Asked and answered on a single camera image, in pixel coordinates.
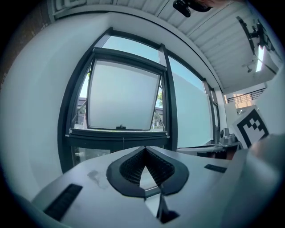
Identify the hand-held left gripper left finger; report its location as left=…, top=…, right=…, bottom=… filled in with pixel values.
left=31, top=146, right=161, bottom=228

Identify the black wall bracket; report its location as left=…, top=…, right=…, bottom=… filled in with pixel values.
left=236, top=16, right=277, bottom=52

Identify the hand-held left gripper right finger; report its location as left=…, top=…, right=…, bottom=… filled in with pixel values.
left=145, top=146, right=233, bottom=228

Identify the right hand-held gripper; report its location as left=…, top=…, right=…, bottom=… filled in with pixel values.
left=176, top=108, right=270, bottom=156

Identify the frosted glass window sash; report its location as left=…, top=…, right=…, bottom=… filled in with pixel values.
left=85, top=57, right=163, bottom=131

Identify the dark framed window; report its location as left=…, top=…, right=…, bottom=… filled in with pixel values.
left=57, top=26, right=221, bottom=174

